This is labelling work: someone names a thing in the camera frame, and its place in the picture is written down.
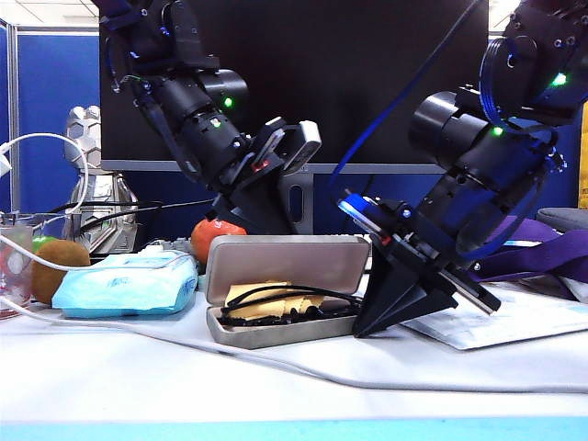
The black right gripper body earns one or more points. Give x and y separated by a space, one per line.
413 229

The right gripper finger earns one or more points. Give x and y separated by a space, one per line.
427 308
390 294

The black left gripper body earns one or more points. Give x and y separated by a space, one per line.
248 179

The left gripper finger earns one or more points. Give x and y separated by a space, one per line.
243 220
271 211

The grey suede glasses case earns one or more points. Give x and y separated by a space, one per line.
285 262

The black framed glasses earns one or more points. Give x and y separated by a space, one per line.
275 318

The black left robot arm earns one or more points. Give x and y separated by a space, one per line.
197 119

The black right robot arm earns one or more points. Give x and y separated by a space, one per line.
482 138

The orange fruit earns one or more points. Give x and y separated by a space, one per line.
202 243

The white and grey keyboard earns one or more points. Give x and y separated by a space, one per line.
174 245

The yellow cleaning cloth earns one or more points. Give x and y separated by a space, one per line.
257 307

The documents in clear sleeve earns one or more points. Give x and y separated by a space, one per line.
528 319

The teal and white package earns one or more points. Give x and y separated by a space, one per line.
521 242

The light blue wipes pack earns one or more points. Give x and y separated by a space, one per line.
119 289

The black computer monitor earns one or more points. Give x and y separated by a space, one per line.
344 69

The silver robot figurine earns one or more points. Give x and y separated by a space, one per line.
98 193

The grey fabric pouch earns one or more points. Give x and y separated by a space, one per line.
567 218

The clear plastic container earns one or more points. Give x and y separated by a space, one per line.
55 225

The small green apple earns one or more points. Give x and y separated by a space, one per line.
43 243

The brown kiwi fruit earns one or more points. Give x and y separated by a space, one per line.
50 285

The clear plastic cup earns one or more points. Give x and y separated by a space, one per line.
18 275

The white charger plug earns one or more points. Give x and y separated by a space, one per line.
3 163

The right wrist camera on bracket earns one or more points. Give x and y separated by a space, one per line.
356 207

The grey partition post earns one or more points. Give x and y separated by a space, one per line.
14 115

